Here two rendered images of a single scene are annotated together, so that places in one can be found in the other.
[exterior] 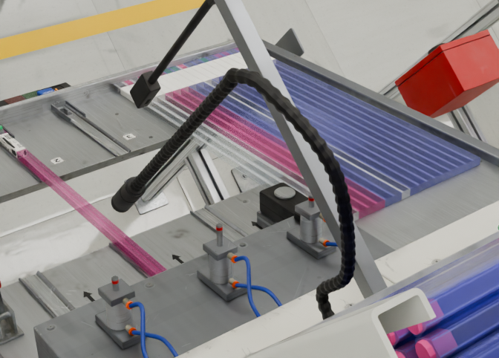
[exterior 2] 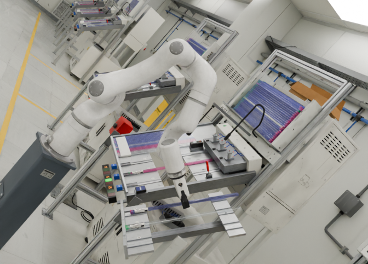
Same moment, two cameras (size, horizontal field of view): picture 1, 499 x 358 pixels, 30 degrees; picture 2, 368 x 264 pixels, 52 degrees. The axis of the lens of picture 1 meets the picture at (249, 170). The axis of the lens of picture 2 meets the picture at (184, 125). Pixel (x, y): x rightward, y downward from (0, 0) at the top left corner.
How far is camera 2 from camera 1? 2.00 m
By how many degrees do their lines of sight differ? 62
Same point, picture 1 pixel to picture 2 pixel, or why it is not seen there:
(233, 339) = (240, 148)
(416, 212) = (197, 137)
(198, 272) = (219, 150)
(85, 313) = (223, 161)
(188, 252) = (195, 158)
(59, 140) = (138, 167)
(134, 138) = (145, 158)
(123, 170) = (38, 212)
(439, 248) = (226, 131)
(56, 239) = (50, 239)
